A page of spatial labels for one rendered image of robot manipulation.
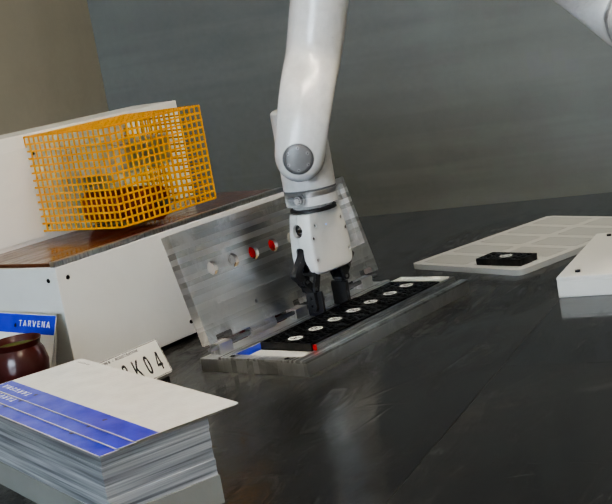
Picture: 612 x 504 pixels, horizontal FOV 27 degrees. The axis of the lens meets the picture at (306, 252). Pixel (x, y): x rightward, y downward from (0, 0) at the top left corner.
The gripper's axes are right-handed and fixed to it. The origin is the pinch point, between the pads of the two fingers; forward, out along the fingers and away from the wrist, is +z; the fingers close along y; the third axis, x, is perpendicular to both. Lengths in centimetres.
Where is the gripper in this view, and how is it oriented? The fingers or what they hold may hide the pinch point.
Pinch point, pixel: (329, 299)
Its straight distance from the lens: 202.4
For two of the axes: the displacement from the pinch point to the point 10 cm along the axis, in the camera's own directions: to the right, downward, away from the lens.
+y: 6.1, -2.5, 7.5
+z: 1.7, 9.7, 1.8
